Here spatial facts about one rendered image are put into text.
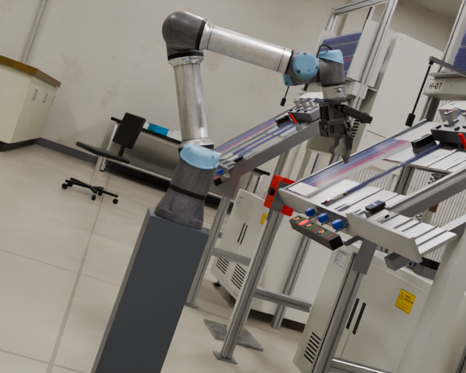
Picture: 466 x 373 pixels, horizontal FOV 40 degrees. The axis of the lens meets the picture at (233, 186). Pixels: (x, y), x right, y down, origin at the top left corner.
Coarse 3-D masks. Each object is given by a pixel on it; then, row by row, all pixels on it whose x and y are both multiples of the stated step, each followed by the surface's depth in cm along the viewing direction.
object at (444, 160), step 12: (408, 132) 265; (420, 132) 259; (456, 144) 227; (396, 156) 242; (408, 156) 236; (432, 156) 225; (444, 156) 221; (456, 156) 216; (420, 168) 232; (432, 168) 215; (444, 168) 209; (456, 168) 205
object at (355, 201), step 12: (348, 180) 238; (324, 192) 235; (336, 192) 230; (360, 192) 220; (372, 192) 215; (384, 192) 210; (324, 204) 221; (336, 204) 218; (348, 204) 211; (360, 204) 209
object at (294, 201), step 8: (280, 192) 255; (288, 192) 245; (288, 200) 248; (296, 200) 239; (304, 200) 229; (296, 208) 244; (304, 208) 234; (320, 208) 216; (328, 208) 211; (328, 216) 212; (336, 216) 205; (344, 216) 198; (328, 224) 216; (344, 224) 202; (344, 232) 205; (352, 232) 198; (360, 240) 194
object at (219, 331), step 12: (276, 180) 298; (288, 180) 291; (264, 204) 302; (264, 228) 298; (252, 300) 298; (216, 324) 306; (228, 324) 302; (216, 336) 286; (240, 336) 301; (252, 336) 308; (252, 348) 292
